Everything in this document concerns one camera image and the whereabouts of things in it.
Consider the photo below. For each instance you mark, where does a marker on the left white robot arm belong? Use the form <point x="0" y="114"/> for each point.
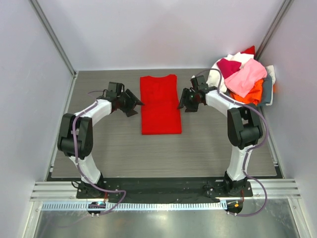
<point x="76" y="140"/>

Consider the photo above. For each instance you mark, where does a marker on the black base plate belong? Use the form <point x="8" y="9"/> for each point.
<point x="175" y="190"/>

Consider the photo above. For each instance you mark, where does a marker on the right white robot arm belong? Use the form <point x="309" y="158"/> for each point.
<point x="244" y="129"/>

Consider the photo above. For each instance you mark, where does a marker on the right aluminium frame post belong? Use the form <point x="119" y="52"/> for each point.
<point x="282" y="11"/>

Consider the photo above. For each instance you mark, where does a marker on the pink t shirt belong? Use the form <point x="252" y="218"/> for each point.
<point x="242" y="81"/>

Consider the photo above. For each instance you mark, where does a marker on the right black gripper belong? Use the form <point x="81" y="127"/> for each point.
<point x="187" y="99"/>

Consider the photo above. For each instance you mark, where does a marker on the white slotted cable duct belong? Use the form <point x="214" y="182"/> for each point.
<point x="101" y="206"/>

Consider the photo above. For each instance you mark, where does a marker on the magenta t shirt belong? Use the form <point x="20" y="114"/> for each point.
<point x="228" y="67"/>

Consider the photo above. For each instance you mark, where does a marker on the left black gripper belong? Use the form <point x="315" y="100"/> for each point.
<point x="124" y="94"/>

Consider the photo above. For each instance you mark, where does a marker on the red t shirt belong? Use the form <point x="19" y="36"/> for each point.
<point x="159" y="114"/>

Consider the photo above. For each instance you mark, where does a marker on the aluminium frame post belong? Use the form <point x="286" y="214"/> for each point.
<point x="282" y="11"/>
<point x="48" y="28"/>

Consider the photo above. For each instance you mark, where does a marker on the orange t shirt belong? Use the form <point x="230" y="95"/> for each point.
<point x="254" y="96"/>

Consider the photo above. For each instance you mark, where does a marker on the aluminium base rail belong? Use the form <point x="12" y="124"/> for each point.
<point x="65" y="190"/>

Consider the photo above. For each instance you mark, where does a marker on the left aluminium frame post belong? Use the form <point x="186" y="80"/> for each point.
<point x="48" y="28"/>

